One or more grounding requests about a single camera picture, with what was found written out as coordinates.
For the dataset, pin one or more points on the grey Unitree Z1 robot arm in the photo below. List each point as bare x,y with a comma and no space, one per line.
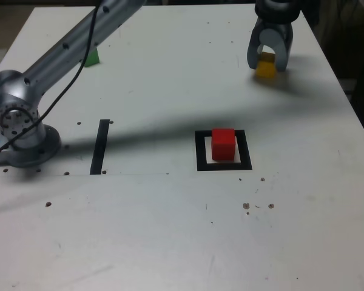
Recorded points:
27,88

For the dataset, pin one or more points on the yellow cube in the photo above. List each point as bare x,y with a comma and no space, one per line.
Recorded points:
265,68

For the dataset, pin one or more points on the black tape square outline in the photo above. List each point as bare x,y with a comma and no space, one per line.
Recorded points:
200,151

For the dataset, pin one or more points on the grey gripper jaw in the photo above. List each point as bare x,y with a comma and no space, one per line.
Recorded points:
274,38

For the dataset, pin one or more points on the black tape strip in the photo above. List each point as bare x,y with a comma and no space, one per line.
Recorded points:
99,145

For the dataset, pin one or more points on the green cube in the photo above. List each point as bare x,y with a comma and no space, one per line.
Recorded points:
93,59

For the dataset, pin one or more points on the red cube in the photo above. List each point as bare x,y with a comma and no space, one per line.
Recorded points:
223,145

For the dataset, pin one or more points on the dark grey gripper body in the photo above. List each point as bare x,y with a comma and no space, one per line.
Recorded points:
276,25

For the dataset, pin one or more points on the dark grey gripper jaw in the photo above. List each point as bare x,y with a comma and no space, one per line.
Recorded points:
253,51

